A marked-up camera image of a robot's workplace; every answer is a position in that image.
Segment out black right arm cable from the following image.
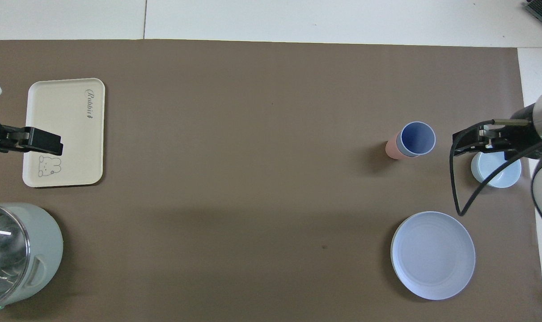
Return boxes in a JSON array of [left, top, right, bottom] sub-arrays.
[[450, 118, 542, 217]]

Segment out pale green cooking pot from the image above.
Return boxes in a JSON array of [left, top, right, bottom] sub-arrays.
[[0, 203, 64, 313]]

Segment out light blue bowl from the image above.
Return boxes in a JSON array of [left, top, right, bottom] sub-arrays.
[[471, 151, 522, 189]]

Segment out glass pot lid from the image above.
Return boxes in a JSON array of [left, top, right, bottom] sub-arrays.
[[0, 206, 32, 305]]

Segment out cream rabbit print tray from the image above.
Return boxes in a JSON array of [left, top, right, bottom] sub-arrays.
[[22, 78, 106, 188]]

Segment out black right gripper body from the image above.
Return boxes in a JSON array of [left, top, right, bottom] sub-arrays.
[[497, 104, 542, 156]]

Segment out pink plastic cup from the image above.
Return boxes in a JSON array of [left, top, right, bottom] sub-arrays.
[[385, 139, 408, 160]]

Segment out brown table mat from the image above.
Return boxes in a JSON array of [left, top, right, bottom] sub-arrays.
[[0, 39, 542, 322]]

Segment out periwinkle blue plate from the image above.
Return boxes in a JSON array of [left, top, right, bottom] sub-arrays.
[[390, 211, 476, 301]]

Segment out blue plastic cup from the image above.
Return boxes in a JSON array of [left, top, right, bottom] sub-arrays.
[[396, 121, 436, 157]]

